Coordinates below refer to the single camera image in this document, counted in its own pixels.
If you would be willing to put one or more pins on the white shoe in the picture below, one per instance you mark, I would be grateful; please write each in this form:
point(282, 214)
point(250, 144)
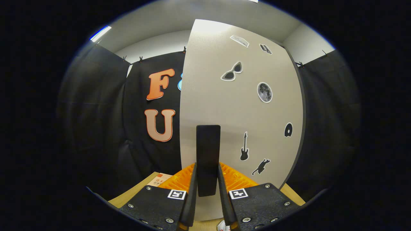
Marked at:
point(222, 227)

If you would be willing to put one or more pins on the beige orange cover book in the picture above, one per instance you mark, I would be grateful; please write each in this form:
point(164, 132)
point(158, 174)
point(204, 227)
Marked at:
point(159, 180)

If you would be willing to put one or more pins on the beige shoe cabinet door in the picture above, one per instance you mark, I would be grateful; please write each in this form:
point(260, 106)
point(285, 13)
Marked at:
point(224, 106)

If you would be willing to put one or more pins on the black backdrop cloth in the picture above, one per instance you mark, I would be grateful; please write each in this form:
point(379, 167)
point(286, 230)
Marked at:
point(96, 128)

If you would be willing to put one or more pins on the narrow ceiling light strip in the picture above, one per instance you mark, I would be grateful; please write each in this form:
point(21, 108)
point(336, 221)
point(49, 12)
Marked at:
point(100, 34)

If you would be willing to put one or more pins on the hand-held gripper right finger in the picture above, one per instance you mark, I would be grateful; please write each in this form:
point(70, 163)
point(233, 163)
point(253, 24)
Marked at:
point(226, 205)

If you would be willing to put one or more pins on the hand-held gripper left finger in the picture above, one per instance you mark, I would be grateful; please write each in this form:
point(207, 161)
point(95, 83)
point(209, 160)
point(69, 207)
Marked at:
point(189, 205)

